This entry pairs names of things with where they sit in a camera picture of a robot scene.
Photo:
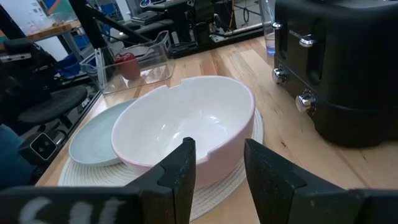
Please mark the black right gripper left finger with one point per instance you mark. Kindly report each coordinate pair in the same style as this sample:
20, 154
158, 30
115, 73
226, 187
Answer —
174, 180

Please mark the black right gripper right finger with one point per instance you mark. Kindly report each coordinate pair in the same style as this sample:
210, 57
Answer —
273, 193

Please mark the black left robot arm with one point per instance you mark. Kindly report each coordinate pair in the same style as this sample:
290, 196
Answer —
203, 15

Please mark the white bowl with pink rim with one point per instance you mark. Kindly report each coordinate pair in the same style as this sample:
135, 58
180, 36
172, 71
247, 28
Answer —
186, 112

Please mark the pale blue-grey plate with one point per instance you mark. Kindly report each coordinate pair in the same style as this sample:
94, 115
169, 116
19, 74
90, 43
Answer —
93, 140

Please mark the clear plastic bin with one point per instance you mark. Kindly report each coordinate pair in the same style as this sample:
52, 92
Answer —
149, 71

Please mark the black office chair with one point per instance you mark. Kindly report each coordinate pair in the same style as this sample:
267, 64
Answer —
53, 105

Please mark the black four-slot toaster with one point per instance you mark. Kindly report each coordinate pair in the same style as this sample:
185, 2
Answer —
357, 77

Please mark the clear drinking glass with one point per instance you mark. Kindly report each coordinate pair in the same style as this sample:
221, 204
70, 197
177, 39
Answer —
270, 40

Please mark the blue storage bin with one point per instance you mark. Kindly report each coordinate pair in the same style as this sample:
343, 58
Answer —
70, 65

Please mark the person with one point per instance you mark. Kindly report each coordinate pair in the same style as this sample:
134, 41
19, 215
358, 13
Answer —
12, 161

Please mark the wooden background table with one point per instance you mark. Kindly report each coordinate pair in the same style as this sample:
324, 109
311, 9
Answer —
53, 30

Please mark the black table-level camera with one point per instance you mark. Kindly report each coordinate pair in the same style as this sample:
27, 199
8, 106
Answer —
43, 146

